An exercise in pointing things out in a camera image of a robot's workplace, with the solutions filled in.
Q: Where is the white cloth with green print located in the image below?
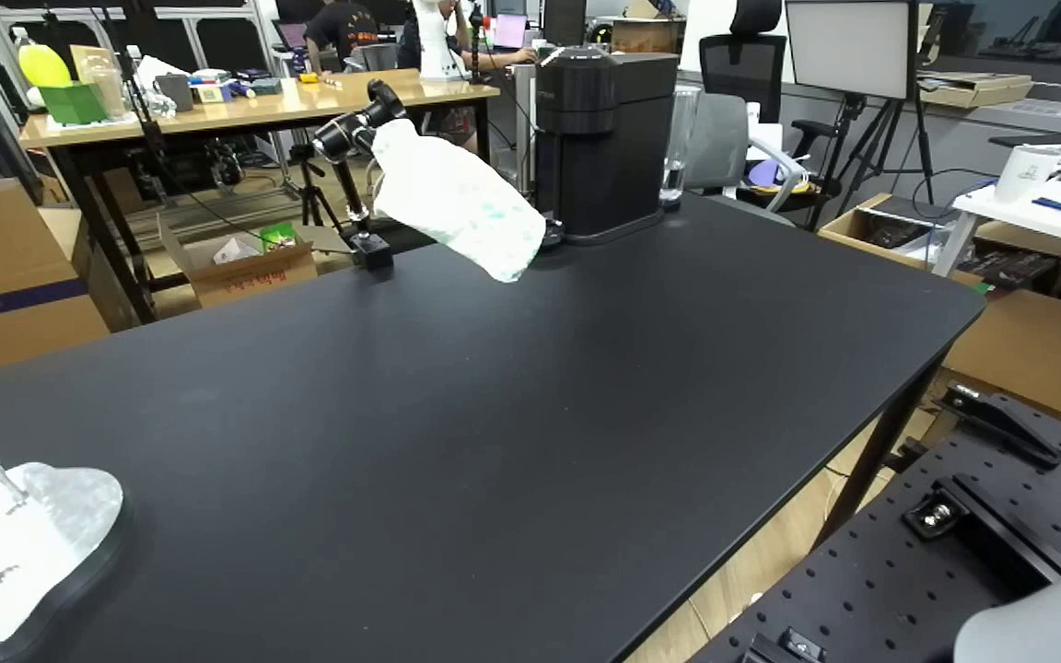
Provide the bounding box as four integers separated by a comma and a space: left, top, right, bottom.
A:
370, 116, 551, 287

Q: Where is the black computer tower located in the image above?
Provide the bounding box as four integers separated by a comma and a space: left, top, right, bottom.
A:
530, 45, 681, 240

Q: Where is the small black tripod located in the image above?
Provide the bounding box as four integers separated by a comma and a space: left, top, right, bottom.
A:
288, 136, 354, 240

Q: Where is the grey office chair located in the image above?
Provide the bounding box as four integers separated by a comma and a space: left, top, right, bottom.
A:
669, 87, 810, 207

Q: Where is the open cardboard box with items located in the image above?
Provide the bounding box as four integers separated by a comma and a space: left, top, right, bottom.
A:
177, 220, 322, 312

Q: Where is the black office chair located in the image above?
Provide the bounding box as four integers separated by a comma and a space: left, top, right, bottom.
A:
698, 0, 793, 123

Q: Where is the seated person in dark clothes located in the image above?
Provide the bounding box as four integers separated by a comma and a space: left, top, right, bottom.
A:
301, 0, 428, 73

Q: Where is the long wooden work table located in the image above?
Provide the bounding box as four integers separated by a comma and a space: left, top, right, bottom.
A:
14, 66, 505, 325

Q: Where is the wooden crate with black device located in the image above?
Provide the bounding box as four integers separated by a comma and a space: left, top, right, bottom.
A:
813, 192, 965, 270

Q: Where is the white board on tripod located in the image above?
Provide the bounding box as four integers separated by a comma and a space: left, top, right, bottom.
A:
782, 0, 941, 231

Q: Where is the black perforated breadboard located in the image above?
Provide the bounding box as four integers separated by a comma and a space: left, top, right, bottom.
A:
688, 400, 1061, 663

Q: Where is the flat plain cardboard box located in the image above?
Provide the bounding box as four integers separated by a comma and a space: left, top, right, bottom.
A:
941, 287, 1061, 423

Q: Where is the green box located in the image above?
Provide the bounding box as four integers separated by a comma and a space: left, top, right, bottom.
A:
37, 80, 112, 127

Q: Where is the white side table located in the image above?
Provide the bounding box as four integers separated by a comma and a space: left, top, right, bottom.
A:
933, 180, 1061, 278

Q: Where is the large cardboard box, red print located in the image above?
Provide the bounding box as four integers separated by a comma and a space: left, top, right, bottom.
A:
0, 175, 115, 379

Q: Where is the yellow round object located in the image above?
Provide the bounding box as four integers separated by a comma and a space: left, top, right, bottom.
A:
12, 41, 79, 93

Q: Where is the black articulated camera stand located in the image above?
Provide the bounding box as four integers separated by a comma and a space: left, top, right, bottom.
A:
330, 148, 403, 277

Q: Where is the black camera on stand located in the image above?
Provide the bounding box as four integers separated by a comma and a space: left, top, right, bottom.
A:
306, 77, 409, 166

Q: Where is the black square mount with screw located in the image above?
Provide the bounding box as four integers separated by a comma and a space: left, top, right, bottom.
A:
899, 483, 983, 546

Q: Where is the black bracket on breadboard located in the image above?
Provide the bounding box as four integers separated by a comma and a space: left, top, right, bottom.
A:
945, 379, 1061, 470

